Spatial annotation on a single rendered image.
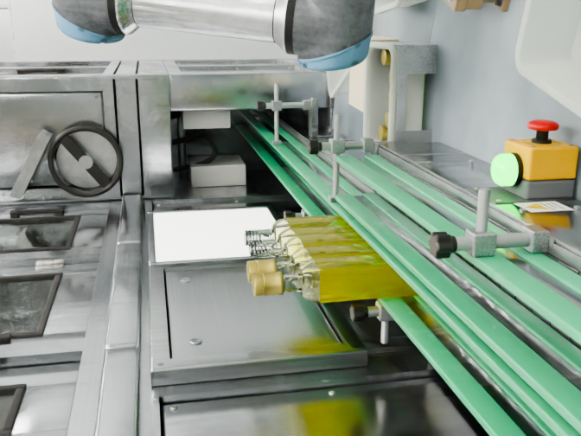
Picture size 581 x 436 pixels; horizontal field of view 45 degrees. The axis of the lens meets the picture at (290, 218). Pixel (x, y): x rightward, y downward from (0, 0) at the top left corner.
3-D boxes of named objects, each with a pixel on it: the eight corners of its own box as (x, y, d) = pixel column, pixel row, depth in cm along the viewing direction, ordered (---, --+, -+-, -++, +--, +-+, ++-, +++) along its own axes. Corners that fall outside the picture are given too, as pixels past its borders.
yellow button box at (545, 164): (548, 186, 99) (500, 188, 97) (553, 133, 97) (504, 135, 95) (577, 198, 92) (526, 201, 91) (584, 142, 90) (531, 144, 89)
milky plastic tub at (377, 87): (399, 144, 156) (361, 144, 154) (404, 41, 150) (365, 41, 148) (429, 158, 140) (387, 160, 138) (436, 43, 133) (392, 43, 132)
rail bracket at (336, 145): (367, 197, 138) (306, 200, 135) (370, 112, 133) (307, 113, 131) (372, 201, 135) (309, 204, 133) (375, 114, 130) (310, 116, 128)
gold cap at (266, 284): (284, 275, 103) (254, 278, 102) (284, 298, 104) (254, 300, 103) (279, 268, 106) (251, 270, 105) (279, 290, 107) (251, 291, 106)
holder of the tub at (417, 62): (400, 166, 157) (367, 168, 156) (405, 41, 150) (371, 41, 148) (429, 183, 141) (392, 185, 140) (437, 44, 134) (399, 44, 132)
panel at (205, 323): (271, 214, 195) (148, 221, 189) (271, 204, 195) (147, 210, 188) (368, 366, 111) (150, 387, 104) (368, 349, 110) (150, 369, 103)
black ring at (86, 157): (125, 192, 211) (53, 195, 207) (121, 122, 205) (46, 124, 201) (125, 196, 206) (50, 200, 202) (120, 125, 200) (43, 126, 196)
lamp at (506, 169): (505, 182, 96) (485, 182, 95) (507, 150, 94) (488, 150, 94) (521, 189, 91) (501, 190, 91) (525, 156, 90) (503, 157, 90)
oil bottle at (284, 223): (377, 240, 135) (268, 246, 131) (378, 211, 133) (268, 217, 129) (386, 248, 129) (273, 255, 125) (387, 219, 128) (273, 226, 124)
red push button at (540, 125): (520, 143, 94) (521, 118, 93) (546, 142, 95) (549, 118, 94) (535, 148, 90) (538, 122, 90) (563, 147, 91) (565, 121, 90)
